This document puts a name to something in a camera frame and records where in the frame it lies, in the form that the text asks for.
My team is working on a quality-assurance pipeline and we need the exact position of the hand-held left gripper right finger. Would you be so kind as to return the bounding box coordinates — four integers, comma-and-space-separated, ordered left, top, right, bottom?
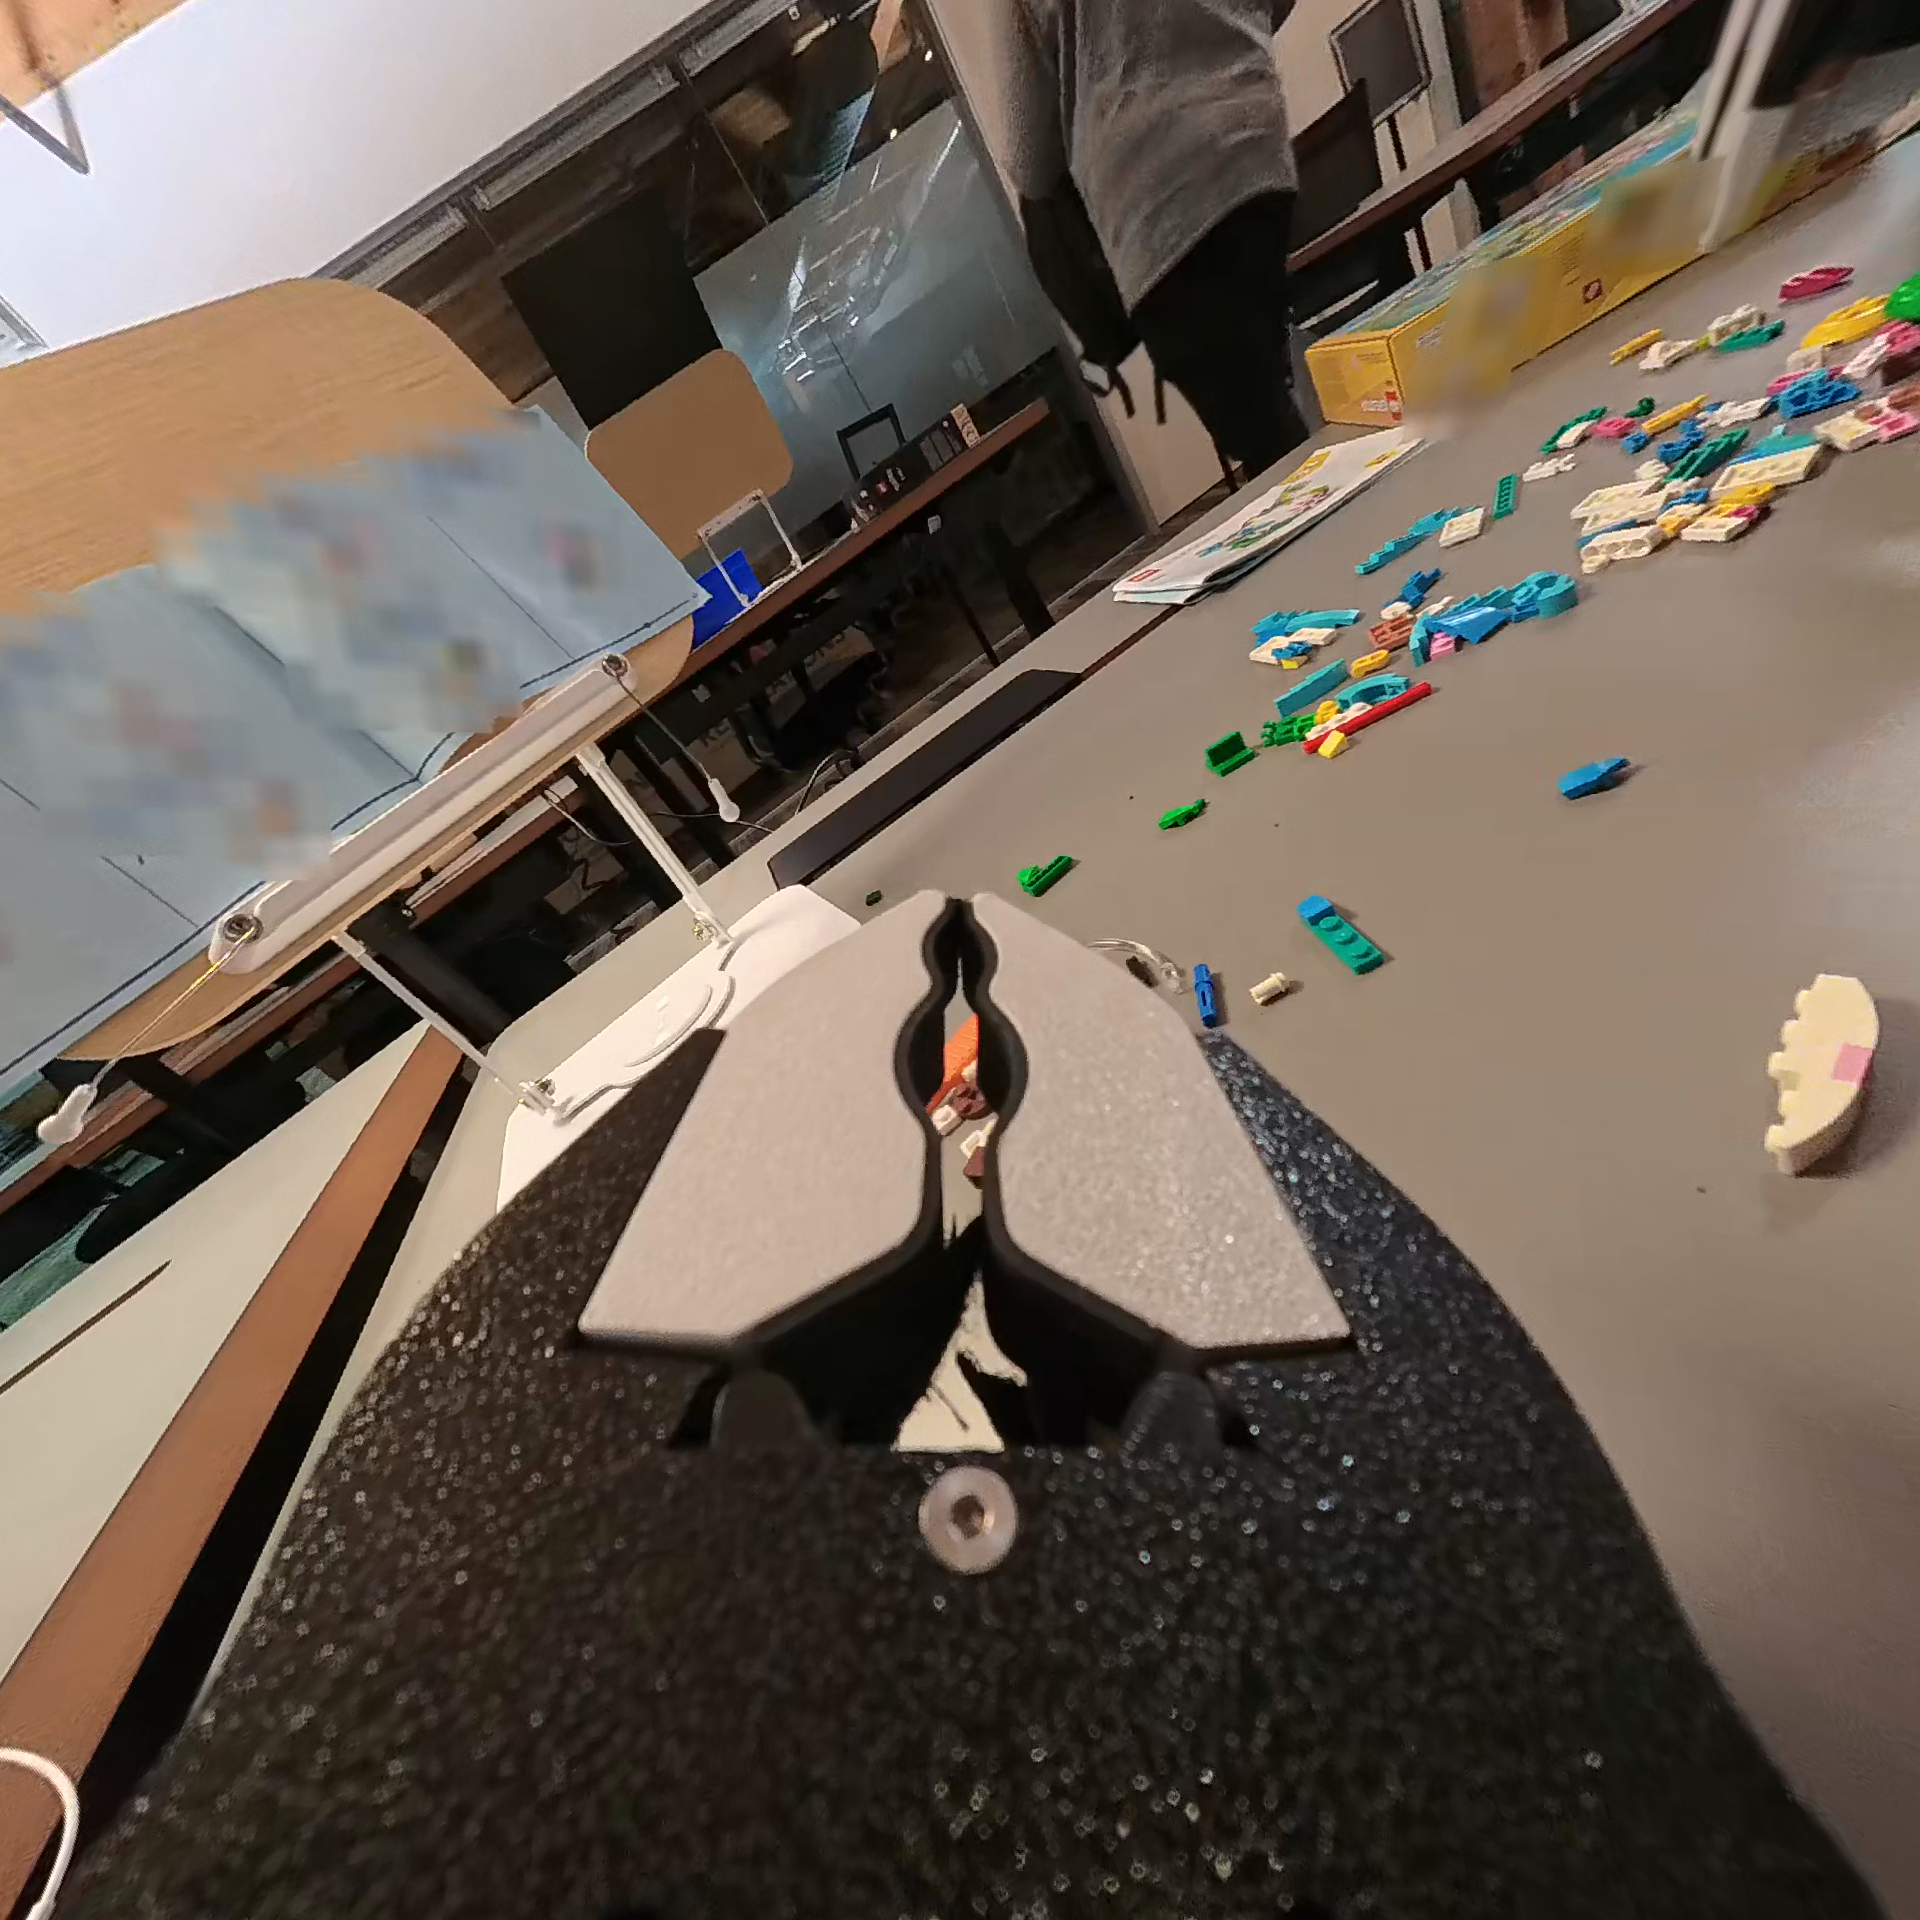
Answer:
961, 892, 1351, 1444

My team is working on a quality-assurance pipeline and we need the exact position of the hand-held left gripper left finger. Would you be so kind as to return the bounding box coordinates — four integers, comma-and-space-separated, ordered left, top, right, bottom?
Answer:
577, 892, 992, 1444

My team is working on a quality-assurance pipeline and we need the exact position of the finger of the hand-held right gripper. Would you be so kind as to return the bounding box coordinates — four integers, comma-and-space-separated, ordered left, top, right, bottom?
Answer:
1691, 0, 1805, 254

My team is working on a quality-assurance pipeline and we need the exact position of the orange brown lego piece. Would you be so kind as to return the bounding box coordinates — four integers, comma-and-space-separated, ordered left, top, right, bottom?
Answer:
927, 1012, 995, 1181

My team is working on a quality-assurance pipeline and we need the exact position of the teal lego plate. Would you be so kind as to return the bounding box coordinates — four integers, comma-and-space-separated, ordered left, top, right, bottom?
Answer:
1297, 895, 1388, 978

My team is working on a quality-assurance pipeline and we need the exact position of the pile of loose lego bricks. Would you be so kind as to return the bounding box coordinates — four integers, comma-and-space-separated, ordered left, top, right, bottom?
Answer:
1205, 264, 1920, 774

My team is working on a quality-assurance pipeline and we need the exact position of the yellow lego box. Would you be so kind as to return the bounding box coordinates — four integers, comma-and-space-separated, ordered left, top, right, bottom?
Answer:
1305, 112, 1804, 429

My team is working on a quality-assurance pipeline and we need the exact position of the lego instruction booklet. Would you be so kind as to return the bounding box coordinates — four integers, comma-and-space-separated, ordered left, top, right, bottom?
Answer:
1115, 432, 1425, 606

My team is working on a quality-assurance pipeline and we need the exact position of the cream round lego plate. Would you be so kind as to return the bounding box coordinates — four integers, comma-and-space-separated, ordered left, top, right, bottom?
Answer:
1762, 971, 1881, 1176

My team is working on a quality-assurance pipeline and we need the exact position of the black chair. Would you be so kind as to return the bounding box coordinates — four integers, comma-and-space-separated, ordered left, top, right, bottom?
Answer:
1287, 76, 1385, 309

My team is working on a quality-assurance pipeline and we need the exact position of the pale blue paper sheet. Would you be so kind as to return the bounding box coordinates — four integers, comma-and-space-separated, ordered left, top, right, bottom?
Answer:
0, 406, 714, 1084

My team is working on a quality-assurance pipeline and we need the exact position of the clear acrylic stand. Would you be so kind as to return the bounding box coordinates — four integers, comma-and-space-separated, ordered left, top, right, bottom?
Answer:
698, 492, 801, 596

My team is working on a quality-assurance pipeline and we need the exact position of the brown topped desk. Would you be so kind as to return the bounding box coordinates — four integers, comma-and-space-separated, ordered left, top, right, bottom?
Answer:
660, 398, 1051, 706

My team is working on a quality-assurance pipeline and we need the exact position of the small wooden panel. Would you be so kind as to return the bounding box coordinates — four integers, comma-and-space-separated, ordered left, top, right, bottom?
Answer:
587, 348, 792, 562

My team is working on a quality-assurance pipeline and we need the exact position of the large wooden panel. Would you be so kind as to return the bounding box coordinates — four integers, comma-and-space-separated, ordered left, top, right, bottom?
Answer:
0, 278, 701, 1065

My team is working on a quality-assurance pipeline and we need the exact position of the white cord toggle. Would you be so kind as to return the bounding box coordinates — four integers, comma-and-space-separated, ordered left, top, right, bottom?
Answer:
37, 959, 221, 1148
618, 666, 745, 822

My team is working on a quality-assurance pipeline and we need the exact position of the white cable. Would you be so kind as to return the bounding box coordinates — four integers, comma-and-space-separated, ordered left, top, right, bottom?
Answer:
0, 1746, 84, 1920

